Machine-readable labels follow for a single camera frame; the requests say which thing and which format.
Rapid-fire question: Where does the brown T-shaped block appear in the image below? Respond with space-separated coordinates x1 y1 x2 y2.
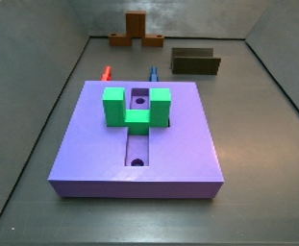
108 11 164 47

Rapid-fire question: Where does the green U-shaped block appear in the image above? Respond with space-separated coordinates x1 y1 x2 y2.
103 87 172 135

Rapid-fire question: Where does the black angle bracket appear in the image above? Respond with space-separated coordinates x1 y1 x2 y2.
171 47 220 75

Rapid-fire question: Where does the purple base board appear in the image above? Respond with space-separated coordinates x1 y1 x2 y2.
49 81 223 198

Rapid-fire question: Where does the red peg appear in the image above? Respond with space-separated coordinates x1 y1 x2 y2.
101 65 112 81

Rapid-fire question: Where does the blue peg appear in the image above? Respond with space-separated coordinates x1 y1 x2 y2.
149 66 159 82

